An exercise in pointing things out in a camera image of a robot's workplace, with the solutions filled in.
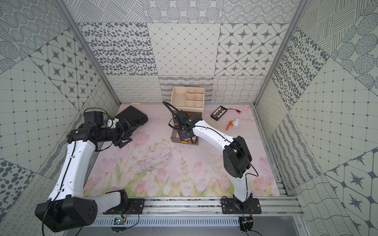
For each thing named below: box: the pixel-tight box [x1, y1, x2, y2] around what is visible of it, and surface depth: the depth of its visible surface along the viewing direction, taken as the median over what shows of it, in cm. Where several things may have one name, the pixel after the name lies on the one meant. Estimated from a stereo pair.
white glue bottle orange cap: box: [225, 118, 240, 131], surface depth 109 cm
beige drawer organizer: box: [170, 86, 206, 113], surface depth 92 cm
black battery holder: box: [210, 105, 242, 121], surface depth 117 cm
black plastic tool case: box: [114, 105, 149, 134], surface depth 110 cm
